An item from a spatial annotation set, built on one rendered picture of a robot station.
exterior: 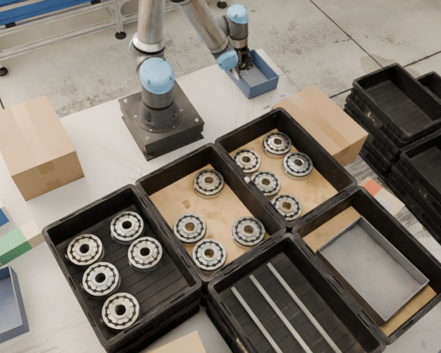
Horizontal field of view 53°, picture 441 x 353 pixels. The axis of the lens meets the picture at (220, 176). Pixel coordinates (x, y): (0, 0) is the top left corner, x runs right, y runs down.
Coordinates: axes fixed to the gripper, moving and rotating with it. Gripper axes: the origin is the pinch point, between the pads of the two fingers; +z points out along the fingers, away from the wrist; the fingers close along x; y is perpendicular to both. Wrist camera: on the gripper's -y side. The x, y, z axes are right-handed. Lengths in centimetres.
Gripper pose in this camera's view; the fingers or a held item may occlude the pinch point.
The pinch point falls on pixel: (237, 75)
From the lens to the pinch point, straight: 195.8
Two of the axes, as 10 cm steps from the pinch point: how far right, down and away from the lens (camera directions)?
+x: 8.8, -4.3, 1.9
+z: 0.6, 5.1, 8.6
